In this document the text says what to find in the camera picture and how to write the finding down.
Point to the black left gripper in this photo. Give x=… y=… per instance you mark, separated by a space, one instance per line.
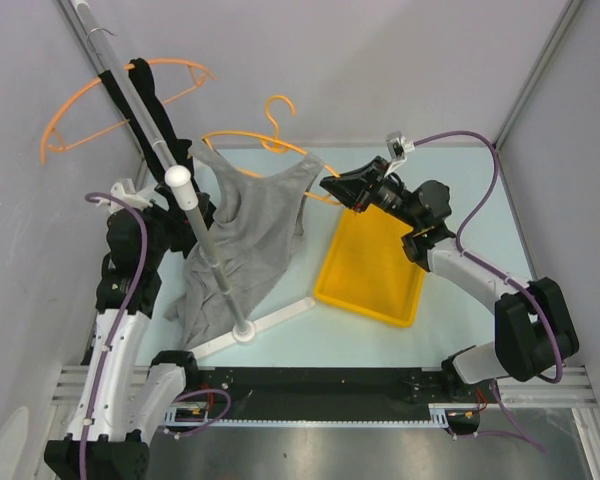
x=179 y=217

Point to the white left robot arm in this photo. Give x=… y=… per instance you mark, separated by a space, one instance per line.
x=111 y=431

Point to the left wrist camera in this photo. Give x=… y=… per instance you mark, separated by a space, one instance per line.
x=124 y=190

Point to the white rack base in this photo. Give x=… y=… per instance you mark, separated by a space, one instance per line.
x=262 y=324

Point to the black tank top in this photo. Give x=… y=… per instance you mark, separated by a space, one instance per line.
x=141 y=77

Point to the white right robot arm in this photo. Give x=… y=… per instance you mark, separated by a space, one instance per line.
x=533 y=330

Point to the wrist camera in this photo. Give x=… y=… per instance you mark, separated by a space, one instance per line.
x=399 y=149
x=124 y=190

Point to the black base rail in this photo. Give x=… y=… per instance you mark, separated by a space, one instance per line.
x=285 y=396

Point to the yellow plastic tray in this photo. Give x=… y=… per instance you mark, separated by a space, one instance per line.
x=366 y=271

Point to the yellow plastic hanger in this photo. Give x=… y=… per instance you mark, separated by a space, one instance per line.
x=275 y=144

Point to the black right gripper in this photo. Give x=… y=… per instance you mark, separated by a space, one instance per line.
x=353 y=189

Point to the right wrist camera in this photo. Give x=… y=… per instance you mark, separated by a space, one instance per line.
x=399 y=149

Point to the grey tank top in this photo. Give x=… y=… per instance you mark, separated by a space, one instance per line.
x=257 y=228

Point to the silver clothes rack pole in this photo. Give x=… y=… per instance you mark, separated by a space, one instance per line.
x=177 y=177

